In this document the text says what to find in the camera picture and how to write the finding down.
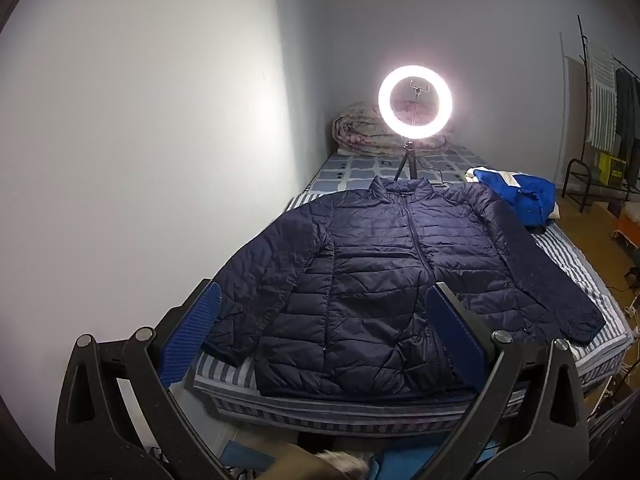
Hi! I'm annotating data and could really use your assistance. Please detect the striped hanging towel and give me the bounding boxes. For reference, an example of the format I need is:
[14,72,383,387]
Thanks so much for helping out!
[585,40,619,154]

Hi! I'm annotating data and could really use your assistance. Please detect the folded floral quilt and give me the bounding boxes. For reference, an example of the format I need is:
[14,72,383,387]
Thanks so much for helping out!
[332,101,451,157]

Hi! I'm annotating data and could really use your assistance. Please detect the ring light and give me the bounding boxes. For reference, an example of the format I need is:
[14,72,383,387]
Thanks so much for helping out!
[377,64,454,142]

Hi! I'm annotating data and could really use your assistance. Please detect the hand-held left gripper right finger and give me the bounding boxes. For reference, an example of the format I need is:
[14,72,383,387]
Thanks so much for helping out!
[420,282,594,480]

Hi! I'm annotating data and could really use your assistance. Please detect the black clothes rack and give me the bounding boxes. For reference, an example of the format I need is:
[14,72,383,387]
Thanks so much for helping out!
[576,15,640,161]

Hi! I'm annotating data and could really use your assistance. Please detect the yellow box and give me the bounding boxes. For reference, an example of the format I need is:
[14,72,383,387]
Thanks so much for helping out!
[597,152,627,186]

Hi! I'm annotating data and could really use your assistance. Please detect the bed with striped sheet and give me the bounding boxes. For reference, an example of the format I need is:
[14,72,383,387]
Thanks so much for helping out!
[187,150,633,436]

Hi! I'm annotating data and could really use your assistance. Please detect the grey fur trim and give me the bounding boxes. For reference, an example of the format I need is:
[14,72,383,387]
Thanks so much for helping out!
[302,450,374,480]

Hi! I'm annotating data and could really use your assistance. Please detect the bright blue jacket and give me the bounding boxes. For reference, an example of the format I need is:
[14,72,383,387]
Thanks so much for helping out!
[472,167,560,233]

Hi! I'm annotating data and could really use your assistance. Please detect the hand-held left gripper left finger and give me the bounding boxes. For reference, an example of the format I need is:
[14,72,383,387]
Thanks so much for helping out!
[54,280,236,480]

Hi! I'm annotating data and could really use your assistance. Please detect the blue checked blanket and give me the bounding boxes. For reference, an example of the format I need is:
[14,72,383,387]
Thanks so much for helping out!
[302,147,488,196]

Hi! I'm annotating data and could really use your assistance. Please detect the dark hanging clothes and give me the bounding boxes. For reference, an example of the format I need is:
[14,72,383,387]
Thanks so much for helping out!
[614,67,640,186]

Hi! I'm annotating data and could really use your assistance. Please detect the navy puffer jacket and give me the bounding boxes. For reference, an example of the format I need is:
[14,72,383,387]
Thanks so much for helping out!
[204,176,607,402]

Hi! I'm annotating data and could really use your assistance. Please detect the orange stool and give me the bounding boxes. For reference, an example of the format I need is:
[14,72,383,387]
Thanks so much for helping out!
[612,212,640,249]

